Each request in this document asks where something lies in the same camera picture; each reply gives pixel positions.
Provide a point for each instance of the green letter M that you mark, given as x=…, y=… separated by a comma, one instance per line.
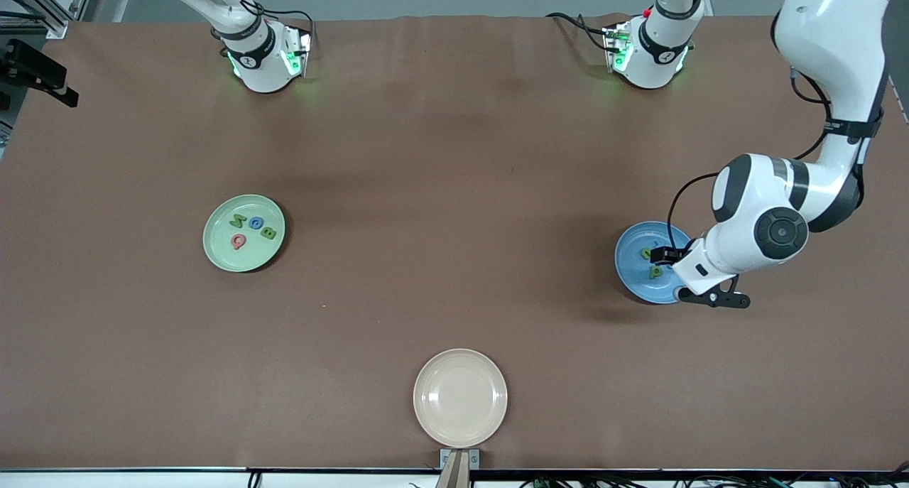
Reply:
x=237, y=221

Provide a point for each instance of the pink-red letter Q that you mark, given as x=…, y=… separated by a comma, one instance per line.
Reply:
x=238, y=241

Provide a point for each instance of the green letter B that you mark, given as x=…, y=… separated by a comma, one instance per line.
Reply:
x=268, y=232

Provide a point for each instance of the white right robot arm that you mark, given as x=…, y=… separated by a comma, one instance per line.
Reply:
x=263, y=62

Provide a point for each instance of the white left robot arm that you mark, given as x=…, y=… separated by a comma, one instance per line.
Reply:
x=831, y=33

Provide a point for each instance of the blue plate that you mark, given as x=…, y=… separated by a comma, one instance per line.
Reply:
x=635, y=275

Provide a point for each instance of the brown table cover sheet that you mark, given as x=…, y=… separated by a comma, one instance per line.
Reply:
x=454, y=310

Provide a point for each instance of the light green plate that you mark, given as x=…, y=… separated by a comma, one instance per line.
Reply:
x=245, y=257

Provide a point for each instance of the beige plate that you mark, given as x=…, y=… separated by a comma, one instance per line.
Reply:
x=460, y=398

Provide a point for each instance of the camera stand bracket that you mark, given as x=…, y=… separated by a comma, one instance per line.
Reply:
x=459, y=474

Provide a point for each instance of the white table edge rail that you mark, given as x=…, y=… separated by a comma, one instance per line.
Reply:
x=142, y=479

